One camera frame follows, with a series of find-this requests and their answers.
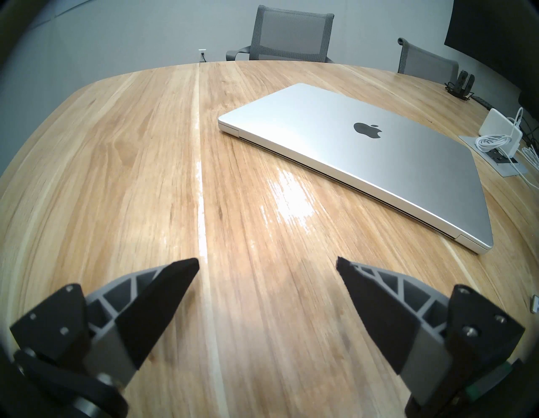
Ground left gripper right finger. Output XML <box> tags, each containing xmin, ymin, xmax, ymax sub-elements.
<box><xmin>336</xmin><ymin>256</ymin><xmax>527</xmax><ymax>406</ymax></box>

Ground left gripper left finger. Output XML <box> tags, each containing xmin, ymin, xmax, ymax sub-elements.
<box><xmin>9</xmin><ymin>258</ymin><xmax>201</xmax><ymax>386</ymax></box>

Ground white MagSafe charging cable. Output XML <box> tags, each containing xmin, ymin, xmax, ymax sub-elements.
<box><xmin>475</xmin><ymin>106</ymin><xmax>539</xmax><ymax>314</ymax></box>

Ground silver MacBook laptop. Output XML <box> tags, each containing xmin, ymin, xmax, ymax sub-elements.
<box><xmin>217</xmin><ymin>83</ymin><xmax>494</xmax><ymax>255</ymax></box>

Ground black controller charging dock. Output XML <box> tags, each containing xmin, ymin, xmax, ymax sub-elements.
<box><xmin>446</xmin><ymin>70</ymin><xmax>475</xmax><ymax>100</ymax></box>

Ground silver table outlet box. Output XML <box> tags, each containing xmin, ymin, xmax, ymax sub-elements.
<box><xmin>458</xmin><ymin>134</ymin><xmax>529</xmax><ymax>177</ymax></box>

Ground large white power adapter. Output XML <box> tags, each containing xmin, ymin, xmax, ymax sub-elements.
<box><xmin>479</xmin><ymin>108</ymin><xmax>523</xmax><ymax>154</ymax></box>

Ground grey mesh office chair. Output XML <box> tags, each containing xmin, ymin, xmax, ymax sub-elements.
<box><xmin>226</xmin><ymin>5</ymin><xmax>335</xmax><ymax>64</ymax></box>
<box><xmin>397</xmin><ymin>37</ymin><xmax>459</xmax><ymax>85</ymax></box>

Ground large black TV screen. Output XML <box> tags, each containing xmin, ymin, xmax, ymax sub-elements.
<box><xmin>444</xmin><ymin>0</ymin><xmax>539</xmax><ymax>91</ymax></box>

